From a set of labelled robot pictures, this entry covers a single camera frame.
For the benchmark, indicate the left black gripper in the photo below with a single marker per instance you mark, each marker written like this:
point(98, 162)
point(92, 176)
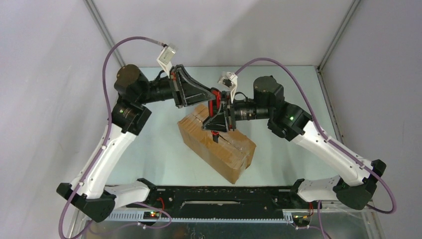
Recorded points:
point(185, 90)

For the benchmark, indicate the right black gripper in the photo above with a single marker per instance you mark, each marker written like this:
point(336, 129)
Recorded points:
point(226, 116)

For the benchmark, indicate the red black utility knife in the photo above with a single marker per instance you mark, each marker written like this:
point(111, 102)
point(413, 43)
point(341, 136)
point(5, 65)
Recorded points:
point(213, 107)

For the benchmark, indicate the brown cardboard express box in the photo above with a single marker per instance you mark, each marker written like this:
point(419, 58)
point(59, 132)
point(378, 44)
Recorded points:
point(229, 157)

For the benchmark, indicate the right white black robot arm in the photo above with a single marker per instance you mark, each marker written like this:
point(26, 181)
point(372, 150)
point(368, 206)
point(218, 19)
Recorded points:
point(356, 179)

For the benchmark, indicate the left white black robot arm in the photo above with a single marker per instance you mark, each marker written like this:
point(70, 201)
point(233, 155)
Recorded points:
point(88, 192)

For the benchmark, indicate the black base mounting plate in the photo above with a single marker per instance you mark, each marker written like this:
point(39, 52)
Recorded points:
point(223, 202)

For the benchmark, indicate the left small circuit board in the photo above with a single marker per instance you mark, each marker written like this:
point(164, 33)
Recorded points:
point(151, 215)

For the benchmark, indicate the small circuit board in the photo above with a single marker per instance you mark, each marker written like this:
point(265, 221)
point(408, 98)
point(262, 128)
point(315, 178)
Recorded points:
point(151, 215)
point(300, 219)

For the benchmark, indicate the right small circuit board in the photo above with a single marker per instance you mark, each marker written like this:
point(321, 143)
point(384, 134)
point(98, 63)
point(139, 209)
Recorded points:
point(300, 219)

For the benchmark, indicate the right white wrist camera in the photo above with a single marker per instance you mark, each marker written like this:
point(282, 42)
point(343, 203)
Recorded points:
point(229, 79)

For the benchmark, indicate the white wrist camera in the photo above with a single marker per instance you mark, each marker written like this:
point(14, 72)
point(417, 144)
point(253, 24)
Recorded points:
point(164, 59)
point(229, 79)

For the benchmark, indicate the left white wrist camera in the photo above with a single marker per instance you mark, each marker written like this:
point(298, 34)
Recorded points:
point(164, 59)

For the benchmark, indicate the aluminium frame rail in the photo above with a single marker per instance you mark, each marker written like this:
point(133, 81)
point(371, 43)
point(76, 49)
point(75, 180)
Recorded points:
point(104, 31)

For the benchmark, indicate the grey slotted cable duct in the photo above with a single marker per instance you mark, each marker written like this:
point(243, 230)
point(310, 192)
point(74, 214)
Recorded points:
point(138, 216)

